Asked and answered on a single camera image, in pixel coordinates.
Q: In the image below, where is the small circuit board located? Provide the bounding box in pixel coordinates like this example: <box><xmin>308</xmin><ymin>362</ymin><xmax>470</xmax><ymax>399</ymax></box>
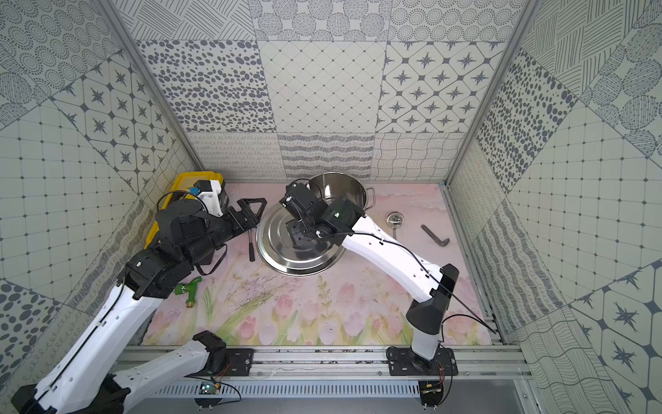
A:
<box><xmin>198</xmin><ymin>381</ymin><xmax>221</xmax><ymax>396</ymax></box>
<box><xmin>418</xmin><ymin>381</ymin><xmax>444</xmax><ymax>398</ymax></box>

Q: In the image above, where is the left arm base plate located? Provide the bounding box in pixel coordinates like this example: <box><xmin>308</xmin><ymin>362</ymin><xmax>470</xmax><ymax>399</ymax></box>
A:
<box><xmin>204</xmin><ymin>348</ymin><xmax>255</xmax><ymax>377</ymax></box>

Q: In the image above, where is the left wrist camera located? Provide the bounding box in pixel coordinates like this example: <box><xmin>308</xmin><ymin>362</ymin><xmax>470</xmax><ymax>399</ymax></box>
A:
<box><xmin>189</xmin><ymin>179</ymin><xmax>223</xmax><ymax>217</ymax></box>

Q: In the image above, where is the black hammer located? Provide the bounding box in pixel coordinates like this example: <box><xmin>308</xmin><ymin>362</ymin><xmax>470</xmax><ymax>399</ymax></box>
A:
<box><xmin>248</xmin><ymin>229</ymin><xmax>256</xmax><ymax>262</ymax></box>

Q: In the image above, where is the aluminium front rail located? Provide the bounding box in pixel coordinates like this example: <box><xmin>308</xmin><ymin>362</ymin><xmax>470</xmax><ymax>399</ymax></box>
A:
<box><xmin>244</xmin><ymin>345</ymin><xmax>533</xmax><ymax>381</ymax></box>

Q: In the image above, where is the green plastic pipe fitting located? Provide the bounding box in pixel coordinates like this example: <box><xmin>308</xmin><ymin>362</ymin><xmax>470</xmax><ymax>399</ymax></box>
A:
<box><xmin>173</xmin><ymin>276</ymin><xmax>202</xmax><ymax>309</ymax></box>

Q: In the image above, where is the steel ladle spoon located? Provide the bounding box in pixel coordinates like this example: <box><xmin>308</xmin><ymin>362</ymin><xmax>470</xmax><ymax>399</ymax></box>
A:
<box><xmin>386</xmin><ymin>211</ymin><xmax>404</xmax><ymax>239</ymax></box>

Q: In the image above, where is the yellow black toolbox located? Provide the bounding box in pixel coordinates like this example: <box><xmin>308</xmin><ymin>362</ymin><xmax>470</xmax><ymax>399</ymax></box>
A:
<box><xmin>144</xmin><ymin>171</ymin><xmax>229</xmax><ymax>249</ymax></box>

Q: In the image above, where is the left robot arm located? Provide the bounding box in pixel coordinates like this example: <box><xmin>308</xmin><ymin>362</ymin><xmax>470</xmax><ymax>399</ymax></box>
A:
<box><xmin>11</xmin><ymin>198</ymin><xmax>267</xmax><ymax>413</ymax></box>

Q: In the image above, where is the dark hex key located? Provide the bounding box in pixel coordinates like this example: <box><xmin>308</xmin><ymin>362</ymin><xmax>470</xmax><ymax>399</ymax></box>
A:
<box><xmin>421</xmin><ymin>224</ymin><xmax>450</xmax><ymax>248</ymax></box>

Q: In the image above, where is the right small circuit board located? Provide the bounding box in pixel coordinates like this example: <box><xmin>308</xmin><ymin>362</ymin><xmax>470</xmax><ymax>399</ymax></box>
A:
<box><xmin>418</xmin><ymin>381</ymin><xmax>444</xmax><ymax>398</ymax></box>

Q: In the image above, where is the stainless steel pot lid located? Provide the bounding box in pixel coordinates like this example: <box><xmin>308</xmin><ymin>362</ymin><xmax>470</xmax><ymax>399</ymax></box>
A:
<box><xmin>256</xmin><ymin>205</ymin><xmax>345</xmax><ymax>277</ymax></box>

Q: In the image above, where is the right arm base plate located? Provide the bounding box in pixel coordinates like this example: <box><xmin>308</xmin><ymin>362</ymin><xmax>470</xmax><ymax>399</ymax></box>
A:
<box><xmin>385</xmin><ymin>344</ymin><xmax>459</xmax><ymax>376</ymax></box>

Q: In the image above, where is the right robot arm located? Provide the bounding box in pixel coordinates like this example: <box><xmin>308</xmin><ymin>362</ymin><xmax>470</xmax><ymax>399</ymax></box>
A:
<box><xmin>280</xmin><ymin>181</ymin><xmax>459</xmax><ymax>362</ymax></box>

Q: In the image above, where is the left small circuit board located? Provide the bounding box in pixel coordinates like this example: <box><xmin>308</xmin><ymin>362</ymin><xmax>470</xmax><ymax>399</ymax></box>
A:
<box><xmin>198</xmin><ymin>381</ymin><xmax>221</xmax><ymax>396</ymax></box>

